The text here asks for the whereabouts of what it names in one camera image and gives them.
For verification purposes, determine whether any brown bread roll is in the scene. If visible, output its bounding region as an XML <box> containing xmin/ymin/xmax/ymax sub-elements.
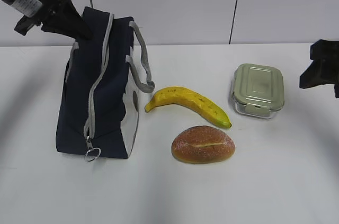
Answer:
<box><xmin>171</xmin><ymin>126</ymin><xmax>236</xmax><ymax>164</ymax></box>

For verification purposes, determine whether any green lid glass container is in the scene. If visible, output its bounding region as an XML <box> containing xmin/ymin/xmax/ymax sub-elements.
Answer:
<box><xmin>230</xmin><ymin>64</ymin><xmax>284</xmax><ymax>119</ymax></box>

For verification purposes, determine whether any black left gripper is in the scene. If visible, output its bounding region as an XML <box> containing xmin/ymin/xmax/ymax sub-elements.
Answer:
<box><xmin>1</xmin><ymin>0</ymin><xmax>92</xmax><ymax>40</ymax></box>

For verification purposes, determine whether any yellow banana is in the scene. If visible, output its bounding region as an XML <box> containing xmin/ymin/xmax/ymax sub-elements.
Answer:
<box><xmin>145</xmin><ymin>86</ymin><xmax>232</xmax><ymax>129</ymax></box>

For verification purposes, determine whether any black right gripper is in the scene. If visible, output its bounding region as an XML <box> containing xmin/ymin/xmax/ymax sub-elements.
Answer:
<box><xmin>299</xmin><ymin>39</ymin><xmax>338</xmax><ymax>98</ymax></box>

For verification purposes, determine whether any navy blue lunch bag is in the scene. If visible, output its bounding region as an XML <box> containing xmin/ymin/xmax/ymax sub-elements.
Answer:
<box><xmin>56</xmin><ymin>7</ymin><xmax>155</xmax><ymax>162</ymax></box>

